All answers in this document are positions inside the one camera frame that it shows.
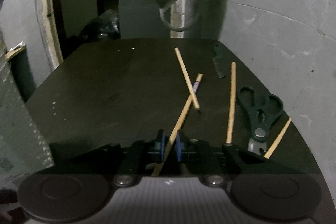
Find wooden chopstick patterned tip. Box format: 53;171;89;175
151;73;203;177

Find black handled scissors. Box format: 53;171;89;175
238;86;284;156

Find small dark knife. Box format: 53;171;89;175
213;43;226;79

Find white perforated utensil basket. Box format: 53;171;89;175
0;42;54;175

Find grey cabinet box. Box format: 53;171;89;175
118;0;170;39

